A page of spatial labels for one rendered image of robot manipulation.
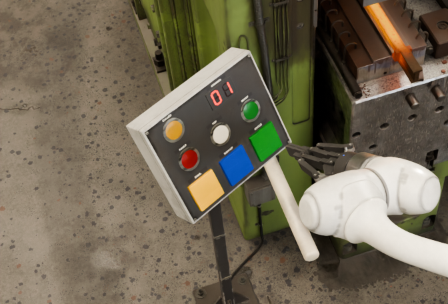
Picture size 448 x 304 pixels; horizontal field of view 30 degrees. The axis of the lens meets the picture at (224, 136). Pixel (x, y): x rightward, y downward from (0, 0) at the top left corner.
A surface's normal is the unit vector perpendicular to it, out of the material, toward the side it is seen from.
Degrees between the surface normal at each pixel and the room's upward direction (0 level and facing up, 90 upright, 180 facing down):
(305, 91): 90
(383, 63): 90
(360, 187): 24
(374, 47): 0
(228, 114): 60
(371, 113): 90
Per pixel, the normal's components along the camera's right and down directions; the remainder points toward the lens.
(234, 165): 0.55, 0.18
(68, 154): -0.07, -0.59
